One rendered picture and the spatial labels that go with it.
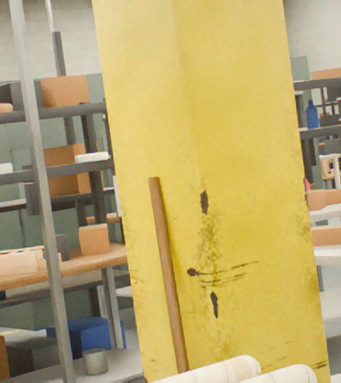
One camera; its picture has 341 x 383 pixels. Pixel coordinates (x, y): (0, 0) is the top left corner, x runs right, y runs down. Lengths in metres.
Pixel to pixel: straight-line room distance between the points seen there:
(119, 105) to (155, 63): 0.16
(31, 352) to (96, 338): 0.44
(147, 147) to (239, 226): 0.24
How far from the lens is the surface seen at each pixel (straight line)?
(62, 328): 4.55
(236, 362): 1.04
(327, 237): 4.40
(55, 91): 6.17
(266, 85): 2.04
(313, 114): 6.77
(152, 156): 2.01
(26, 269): 4.86
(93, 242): 5.30
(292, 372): 0.98
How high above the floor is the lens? 1.44
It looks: 3 degrees down
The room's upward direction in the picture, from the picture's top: 8 degrees counter-clockwise
